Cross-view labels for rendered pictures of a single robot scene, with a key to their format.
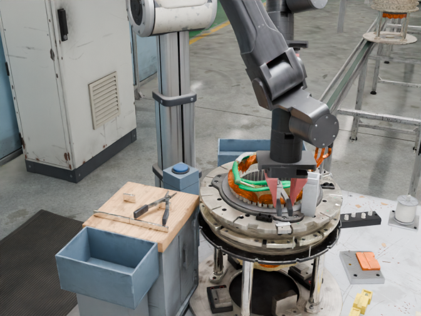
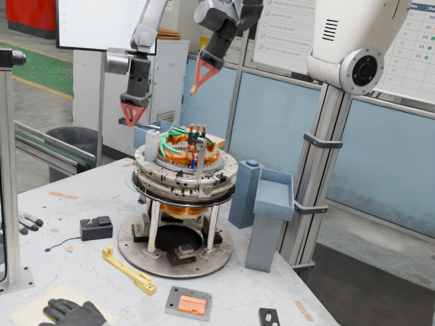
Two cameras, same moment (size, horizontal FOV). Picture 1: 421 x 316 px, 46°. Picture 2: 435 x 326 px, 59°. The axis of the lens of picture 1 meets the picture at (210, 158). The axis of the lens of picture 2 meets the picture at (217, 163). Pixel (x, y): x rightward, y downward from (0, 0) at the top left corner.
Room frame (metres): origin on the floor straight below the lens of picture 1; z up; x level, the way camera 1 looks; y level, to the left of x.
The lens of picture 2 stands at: (1.15, -1.25, 1.55)
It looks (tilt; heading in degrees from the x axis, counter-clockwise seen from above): 22 degrees down; 94
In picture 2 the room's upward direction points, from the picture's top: 10 degrees clockwise
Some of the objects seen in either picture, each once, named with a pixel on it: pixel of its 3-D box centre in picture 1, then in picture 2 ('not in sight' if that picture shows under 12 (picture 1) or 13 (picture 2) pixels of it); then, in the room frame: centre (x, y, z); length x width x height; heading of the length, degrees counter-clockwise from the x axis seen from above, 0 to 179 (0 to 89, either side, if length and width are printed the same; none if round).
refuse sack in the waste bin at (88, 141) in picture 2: not in sight; (74, 158); (-0.03, 1.18, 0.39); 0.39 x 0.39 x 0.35
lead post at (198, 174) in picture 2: (321, 154); (202, 158); (1.04, -0.26, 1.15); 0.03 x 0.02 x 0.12; 155
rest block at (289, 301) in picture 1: (287, 307); (142, 225); (0.86, -0.18, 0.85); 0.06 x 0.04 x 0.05; 115
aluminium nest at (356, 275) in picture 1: (361, 266); (189, 302); (1.08, -0.41, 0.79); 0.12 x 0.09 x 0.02; 1
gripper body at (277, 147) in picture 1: (285, 147); (136, 88); (0.80, -0.14, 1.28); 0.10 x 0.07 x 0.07; 89
